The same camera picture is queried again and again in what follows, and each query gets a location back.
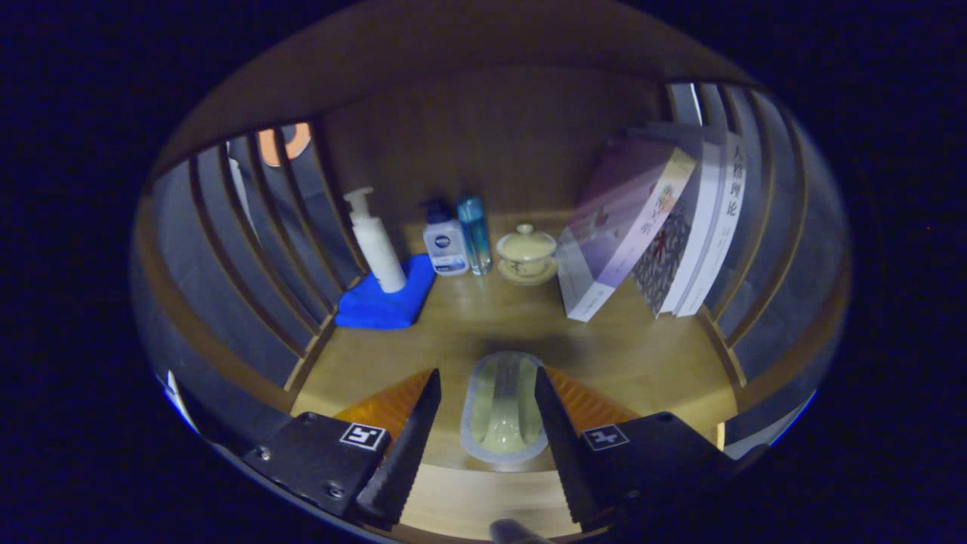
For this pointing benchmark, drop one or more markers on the wooden countertop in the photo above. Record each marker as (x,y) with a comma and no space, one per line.
(468,325)

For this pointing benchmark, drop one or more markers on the teal slim bottle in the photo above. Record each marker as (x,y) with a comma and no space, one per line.
(474,234)

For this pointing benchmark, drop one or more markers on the brown wooden cabinet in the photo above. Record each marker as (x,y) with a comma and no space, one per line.
(491,136)

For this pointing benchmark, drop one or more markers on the blue folded cloth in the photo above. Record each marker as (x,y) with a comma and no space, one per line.
(378,310)

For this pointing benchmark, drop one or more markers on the white book with patterned cover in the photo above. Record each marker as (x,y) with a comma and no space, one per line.
(672,249)

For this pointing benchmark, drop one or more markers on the purple leaning book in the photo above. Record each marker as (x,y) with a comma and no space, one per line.
(612,242)

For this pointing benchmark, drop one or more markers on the white bottle with blue cap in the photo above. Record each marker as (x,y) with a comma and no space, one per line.
(446,249)

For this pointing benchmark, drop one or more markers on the white book with black characters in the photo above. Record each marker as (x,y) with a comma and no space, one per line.
(729,219)

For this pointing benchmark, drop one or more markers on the lidded ceramic tea cup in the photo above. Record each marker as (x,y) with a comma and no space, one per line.
(526,253)

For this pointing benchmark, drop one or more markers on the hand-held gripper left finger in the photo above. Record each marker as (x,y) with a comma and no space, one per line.
(412,446)

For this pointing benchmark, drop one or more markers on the white pump bottle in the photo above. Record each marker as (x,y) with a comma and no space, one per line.
(381,257)

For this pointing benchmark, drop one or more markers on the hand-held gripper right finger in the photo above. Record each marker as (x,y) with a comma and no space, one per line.
(563,446)

